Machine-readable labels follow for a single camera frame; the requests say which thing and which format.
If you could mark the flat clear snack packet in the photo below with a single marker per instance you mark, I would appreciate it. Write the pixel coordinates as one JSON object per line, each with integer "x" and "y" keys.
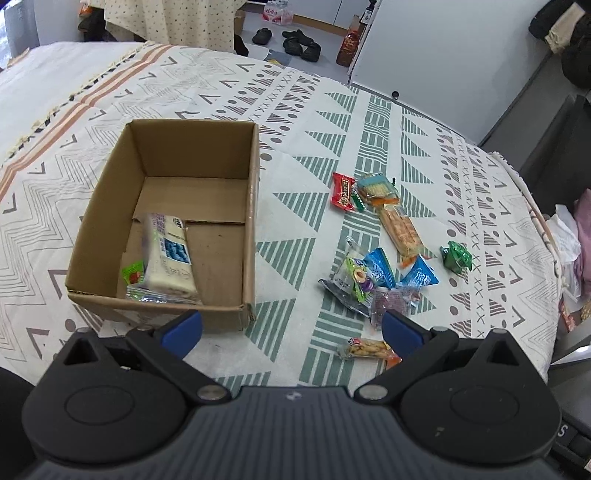
{"x": 152, "y": 297}

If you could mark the black slipper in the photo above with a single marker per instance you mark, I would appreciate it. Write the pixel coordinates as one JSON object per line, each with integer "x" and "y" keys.
{"x": 293, "y": 34}
{"x": 263, "y": 36}
{"x": 311, "y": 52}
{"x": 293, "y": 46}

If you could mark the green striped candy stick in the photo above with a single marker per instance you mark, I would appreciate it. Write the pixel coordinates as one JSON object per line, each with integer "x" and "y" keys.
{"x": 358, "y": 201}

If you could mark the green foil candy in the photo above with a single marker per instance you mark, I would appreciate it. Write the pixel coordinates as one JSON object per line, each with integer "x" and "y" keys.
{"x": 455, "y": 256}

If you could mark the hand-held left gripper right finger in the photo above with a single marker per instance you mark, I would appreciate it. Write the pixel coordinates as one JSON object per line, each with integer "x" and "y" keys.
{"x": 401, "y": 332}

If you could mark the pile of clothes at right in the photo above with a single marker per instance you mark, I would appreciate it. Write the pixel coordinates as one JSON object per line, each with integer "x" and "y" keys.
{"x": 565, "y": 240}

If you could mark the purple snack packet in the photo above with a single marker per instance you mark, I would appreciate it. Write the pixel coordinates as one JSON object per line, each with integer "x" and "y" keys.
{"x": 390, "y": 302}

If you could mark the dark hanging clothing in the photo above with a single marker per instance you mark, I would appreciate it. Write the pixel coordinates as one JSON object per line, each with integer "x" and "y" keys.
{"x": 570, "y": 41}

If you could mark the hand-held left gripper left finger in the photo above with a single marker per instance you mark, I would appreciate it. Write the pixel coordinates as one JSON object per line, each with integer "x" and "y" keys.
{"x": 182, "y": 330}

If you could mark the small cardboard box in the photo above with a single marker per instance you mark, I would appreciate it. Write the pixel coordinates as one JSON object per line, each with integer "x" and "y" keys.
{"x": 239, "y": 21}

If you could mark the pack of water bottles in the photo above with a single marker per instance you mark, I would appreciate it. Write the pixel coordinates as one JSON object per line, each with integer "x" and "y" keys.
{"x": 278, "y": 11}

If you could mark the white cabinet door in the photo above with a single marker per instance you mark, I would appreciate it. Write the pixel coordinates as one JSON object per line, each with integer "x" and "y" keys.
{"x": 443, "y": 60}

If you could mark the red snack packet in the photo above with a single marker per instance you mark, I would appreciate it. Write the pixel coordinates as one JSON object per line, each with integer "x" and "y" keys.
{"x": 342, "y": 191}

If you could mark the small orange-end cracker packet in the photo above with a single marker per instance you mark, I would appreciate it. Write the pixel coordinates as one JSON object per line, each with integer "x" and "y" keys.
{"x": 367, "y": 349}

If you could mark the teal cracker packet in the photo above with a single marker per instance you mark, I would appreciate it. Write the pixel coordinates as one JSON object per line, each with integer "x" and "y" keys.
{"x": 376, "y": 189}

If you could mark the long orange cracker packet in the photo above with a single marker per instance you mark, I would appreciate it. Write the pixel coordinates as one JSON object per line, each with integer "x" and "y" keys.
{"x": 401, "y": 233}

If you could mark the blue snack packet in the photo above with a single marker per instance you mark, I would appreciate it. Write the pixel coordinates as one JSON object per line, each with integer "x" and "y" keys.
{"x": 421, "y": 276}
{"x": 381, "y": 267}

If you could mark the patterned printed blanket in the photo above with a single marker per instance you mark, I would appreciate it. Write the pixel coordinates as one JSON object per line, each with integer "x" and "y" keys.
{"x": 314, "y": 115}

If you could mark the black cloth item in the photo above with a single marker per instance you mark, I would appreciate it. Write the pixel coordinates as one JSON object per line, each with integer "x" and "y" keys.
{"x": 241, "y": 46}

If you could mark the gold red patterned box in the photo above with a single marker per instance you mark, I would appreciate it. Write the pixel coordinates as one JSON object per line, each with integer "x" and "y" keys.
{"x": 577, "y": 314}

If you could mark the dark grey furniture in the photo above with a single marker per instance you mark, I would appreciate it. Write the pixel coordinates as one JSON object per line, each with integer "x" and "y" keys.
{"x": 554, "y": 152}

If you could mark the pink cloth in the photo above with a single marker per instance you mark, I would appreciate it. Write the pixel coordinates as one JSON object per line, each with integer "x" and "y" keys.
{"x": 584, "y": 240}

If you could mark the small green candy packet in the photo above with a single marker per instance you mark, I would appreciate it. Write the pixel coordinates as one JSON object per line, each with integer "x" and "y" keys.
{"x": 133, "y": 273}

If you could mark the cream dotted curtain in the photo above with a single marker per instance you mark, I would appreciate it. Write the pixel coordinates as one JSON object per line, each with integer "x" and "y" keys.
{"x": 175, "y": 21}

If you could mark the white packet with blue print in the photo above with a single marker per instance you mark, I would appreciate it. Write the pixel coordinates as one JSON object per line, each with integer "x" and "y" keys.
{"x": 171, "y": 270}

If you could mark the brown cardboard box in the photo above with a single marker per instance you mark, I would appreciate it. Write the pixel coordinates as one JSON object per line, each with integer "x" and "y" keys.
{"x": 194, "y": 152}

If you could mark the silver clear snack packet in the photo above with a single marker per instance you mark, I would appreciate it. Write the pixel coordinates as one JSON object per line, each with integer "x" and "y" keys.
{"x": 339, "y": 290}

